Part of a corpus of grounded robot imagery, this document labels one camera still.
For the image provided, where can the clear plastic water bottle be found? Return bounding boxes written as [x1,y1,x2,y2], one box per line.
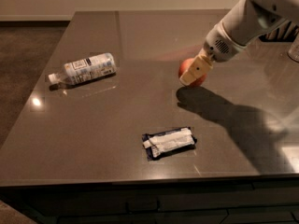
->
[49,53,117,85]

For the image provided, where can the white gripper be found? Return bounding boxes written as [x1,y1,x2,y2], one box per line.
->
[190,21,245,78]

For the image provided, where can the black wire napkin basket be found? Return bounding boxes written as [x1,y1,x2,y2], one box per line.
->
[260,21,299,42]

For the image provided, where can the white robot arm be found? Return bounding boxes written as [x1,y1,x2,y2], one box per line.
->
[179,0,299,86]

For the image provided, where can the red apple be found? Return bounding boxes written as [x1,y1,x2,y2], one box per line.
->
[178,58,207,88]

